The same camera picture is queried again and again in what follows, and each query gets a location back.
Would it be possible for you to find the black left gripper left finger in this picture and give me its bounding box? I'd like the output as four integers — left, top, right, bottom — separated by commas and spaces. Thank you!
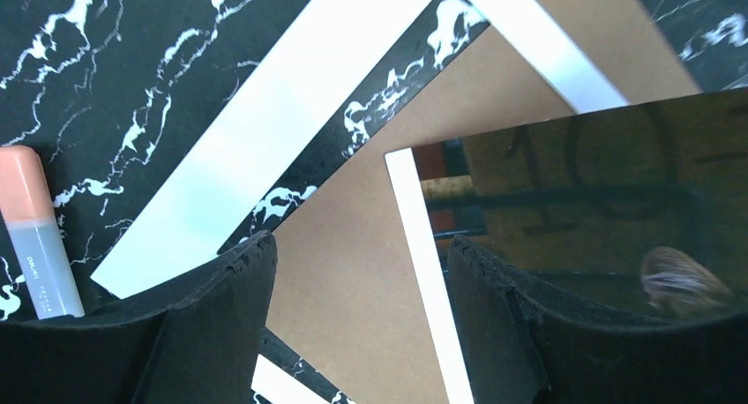
1, 231, 278, 403

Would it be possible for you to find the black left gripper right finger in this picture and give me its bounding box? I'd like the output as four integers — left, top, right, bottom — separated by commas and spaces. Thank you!
446, 236, 747, 403

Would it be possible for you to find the cat and books photo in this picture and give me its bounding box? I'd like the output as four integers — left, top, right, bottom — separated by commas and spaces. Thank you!
385, 87, 747, 383

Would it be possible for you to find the brown backing board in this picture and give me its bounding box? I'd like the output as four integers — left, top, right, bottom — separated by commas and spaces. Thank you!
268, 0, 699, 403

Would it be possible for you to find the peach cap glue stick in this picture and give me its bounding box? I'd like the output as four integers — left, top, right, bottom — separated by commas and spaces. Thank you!
1, 145, 85, 319

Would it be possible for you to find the white mat board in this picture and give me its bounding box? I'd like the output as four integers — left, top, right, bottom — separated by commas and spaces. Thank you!
90, 0, 631, 404

